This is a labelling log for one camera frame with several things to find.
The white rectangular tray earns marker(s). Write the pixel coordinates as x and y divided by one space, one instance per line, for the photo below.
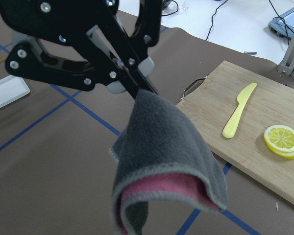
12 88

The grey electronic device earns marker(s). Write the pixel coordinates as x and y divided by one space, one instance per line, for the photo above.
283 25

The grey and pink cloth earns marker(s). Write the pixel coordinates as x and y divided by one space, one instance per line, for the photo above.
162 156

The brown table mat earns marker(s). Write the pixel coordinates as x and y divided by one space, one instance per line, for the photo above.
56 175

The yellow plastic knife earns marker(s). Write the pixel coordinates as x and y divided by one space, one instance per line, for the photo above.
231 126

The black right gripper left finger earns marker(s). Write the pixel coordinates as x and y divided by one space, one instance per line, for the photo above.
30 62

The yellow lemon slice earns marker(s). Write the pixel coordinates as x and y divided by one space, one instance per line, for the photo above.
280 140

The bamboo cutting board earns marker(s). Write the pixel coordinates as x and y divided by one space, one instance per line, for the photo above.
210 106

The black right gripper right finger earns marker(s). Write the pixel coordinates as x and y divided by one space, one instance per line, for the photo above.
132 50

